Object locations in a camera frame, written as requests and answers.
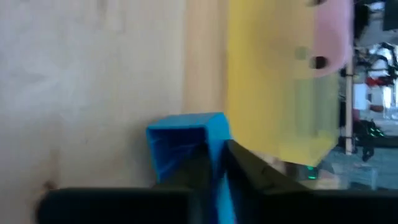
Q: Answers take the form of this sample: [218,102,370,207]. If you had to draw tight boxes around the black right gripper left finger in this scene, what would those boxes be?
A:
[35,146,218,224]

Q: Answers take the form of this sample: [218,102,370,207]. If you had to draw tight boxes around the blue toy block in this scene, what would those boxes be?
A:
[145,111,238,224]

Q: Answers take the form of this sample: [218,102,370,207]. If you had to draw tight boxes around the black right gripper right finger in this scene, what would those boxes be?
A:
[223,139,398,224]

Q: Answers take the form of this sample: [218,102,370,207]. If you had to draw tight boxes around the translucent yellow plastic bin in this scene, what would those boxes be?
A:
[226,0,342,168]

